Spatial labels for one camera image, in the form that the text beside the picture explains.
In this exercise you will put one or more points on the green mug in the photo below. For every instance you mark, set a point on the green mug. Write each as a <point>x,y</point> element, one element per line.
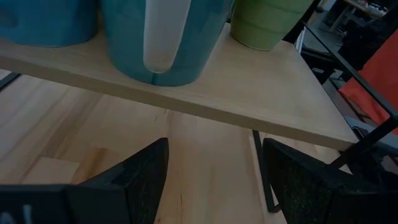
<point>264,28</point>

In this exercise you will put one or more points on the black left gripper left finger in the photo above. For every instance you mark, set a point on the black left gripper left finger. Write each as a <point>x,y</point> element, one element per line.
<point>130,193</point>

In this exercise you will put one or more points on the blue mug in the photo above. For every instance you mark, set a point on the blue mug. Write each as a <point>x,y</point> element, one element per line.
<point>46,21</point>

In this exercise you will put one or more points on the wooden shelf riser, black frame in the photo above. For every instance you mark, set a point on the wooden shelf riser, black frame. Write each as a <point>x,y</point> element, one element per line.
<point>248,93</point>

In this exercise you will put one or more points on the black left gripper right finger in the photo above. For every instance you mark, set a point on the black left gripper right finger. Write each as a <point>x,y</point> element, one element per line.
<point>298,193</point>

